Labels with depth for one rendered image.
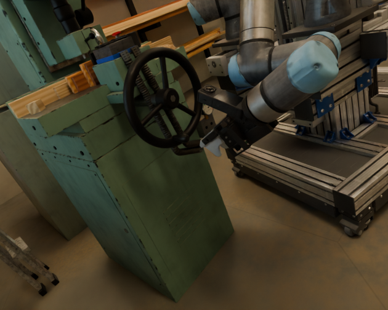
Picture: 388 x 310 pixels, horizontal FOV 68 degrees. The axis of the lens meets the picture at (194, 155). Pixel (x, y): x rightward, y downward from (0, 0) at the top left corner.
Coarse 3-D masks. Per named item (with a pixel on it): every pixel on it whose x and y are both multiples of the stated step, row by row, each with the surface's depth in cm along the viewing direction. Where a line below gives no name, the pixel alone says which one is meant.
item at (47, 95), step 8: (64, 80) 96; (48, 88) 93; (32, 96) 90; (40, 96) 92; (48, 96) 93; (56, 96) 95; (8, 104) 87; (16, 104) 87; (24, 104) 89; (48, 104) 94; (16, 112) 87; (24, 112) 89
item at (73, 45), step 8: (80, 32) 93; (88, 32) 95; (64, 40) 96; (72, 40) 93; (80, 40) 93; (64, 48) 99; (72, 48) 96; (80, 48) 93; (88, 48) 95; (64, 56) 103; (72, 56) 99; (88, 56) 100
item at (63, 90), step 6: (168, 36) 123; (156, 42) 119; (162, 42) 121; (168, 42) 123; (150, 48) 117; (60, 84) 95; (66, 84) 95; (54, 90) 94; (60, 90) 94; (66, 90) 95; (60, 96) 94; (66, 96) 95
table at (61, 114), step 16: (176, 64) 108; (160, 80) 91; (80, 96) 84; (96, 96) 87; (112, 96) 86; (48, 112) 78; (64, 112) 81; (80, 112) 84; (32, 128) 84; (48, 128) 78; (64, 128) 81
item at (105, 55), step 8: (120, 40) 82; (128, 40) 83; (136, 40) 88; (104, 48) 81; (112, 48) 80; (120, 48) 82; (128, 48) 84; (96, 56) 86; (104, 56) 83; (112, 56) 80; (120, 56) 82
